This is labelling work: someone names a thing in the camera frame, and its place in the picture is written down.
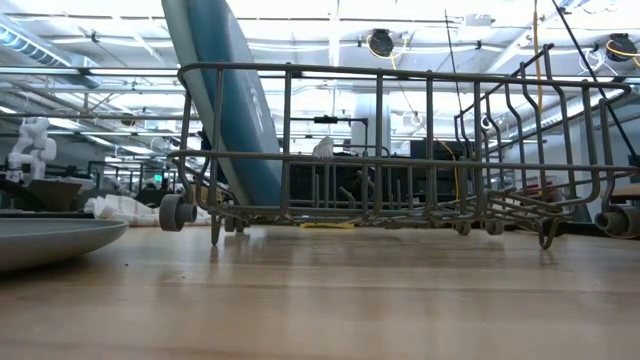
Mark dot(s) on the large dark blue plate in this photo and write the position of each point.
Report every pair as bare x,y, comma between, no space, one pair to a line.
235,115

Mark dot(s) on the large light blue plate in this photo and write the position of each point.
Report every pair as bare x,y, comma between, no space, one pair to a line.
184,50

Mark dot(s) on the large grey plate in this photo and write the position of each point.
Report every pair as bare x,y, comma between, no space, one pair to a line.
50,242

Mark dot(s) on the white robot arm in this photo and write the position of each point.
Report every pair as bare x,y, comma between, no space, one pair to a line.
32,145

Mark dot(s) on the green yellow sponge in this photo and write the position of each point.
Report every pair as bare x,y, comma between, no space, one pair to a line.
327,225

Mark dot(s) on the black cabinet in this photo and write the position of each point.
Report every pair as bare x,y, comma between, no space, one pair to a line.
440,150

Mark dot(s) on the white striped dish towel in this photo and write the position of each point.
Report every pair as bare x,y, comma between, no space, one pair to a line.
125,210

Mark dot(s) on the thin black pole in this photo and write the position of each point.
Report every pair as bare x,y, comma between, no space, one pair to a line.
580,50

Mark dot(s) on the grey ventilation duct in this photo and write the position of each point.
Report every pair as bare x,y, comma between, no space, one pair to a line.
30,45

